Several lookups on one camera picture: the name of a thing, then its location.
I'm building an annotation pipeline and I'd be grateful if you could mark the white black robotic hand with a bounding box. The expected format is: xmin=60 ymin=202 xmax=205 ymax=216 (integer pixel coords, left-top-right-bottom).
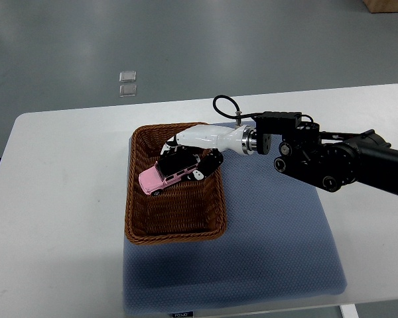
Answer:
xmin=160 ymin=125 xmax=256 ymax=181

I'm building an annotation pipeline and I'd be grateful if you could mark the pink toy car black roof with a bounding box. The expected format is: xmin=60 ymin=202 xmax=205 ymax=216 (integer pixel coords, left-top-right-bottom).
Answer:
xmin=139 ymin=152 xmax=200 ymax=196

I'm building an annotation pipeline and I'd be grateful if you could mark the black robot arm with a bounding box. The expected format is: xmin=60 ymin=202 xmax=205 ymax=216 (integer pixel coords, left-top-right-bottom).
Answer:
xmin=161 ymin=111 xmax=398 ymax=195

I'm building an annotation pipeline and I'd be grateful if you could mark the brown wicker basket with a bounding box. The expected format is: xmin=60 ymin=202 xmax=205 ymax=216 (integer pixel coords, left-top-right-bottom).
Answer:
xmin=125 ymin=123 xmax=227 ymax=245

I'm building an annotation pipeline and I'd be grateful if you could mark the blue-grey padded mat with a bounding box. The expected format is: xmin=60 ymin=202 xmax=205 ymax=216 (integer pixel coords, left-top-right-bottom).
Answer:
xmin=123 ymin=151 xmax=347 ymax=315

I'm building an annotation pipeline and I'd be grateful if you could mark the white table leg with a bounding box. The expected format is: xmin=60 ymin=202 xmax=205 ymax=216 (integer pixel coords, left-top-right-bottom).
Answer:
xmin=340 ymin=304 xmax=359 ymax=318

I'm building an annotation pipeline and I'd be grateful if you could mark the wooden furniture corner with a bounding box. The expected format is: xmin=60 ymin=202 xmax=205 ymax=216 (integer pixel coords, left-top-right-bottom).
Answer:
xmin=363 ymin=0 xmax=398 ymax=13

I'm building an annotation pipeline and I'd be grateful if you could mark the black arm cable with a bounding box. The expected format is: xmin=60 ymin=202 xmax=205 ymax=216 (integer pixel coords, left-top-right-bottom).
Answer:
xmin=212 ymin=95 xmax=263 ymax=129

